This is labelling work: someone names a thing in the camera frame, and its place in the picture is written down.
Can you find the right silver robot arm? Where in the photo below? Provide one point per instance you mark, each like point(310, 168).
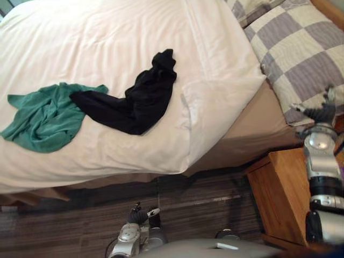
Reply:
point(322, 172)

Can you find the green cloth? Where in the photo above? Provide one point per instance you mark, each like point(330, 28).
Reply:
point(45, 118)

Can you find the wooden nightstand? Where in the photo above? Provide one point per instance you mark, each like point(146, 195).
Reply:
point(282, 193)

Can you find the silver robot body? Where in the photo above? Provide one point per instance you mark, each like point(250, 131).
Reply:
point(215, 248)

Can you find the black cloth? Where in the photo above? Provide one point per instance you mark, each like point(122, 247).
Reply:
point(139, 104)

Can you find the checkered purple cream pillow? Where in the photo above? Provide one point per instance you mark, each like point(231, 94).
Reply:
point(301, 53)

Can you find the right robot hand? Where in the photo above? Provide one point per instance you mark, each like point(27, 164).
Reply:
point(319, 107)

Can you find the wooden bed frame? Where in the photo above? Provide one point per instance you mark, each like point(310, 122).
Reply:
point(329, 12)

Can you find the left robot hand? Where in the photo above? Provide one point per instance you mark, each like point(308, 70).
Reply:
point(141, 213)

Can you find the tan mattress sheet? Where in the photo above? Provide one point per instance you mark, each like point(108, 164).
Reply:
point(242, 129)

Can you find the white duvet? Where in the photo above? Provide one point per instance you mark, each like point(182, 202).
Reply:
point(94, 48)

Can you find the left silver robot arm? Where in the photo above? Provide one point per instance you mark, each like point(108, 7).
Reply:
point(134, 239)

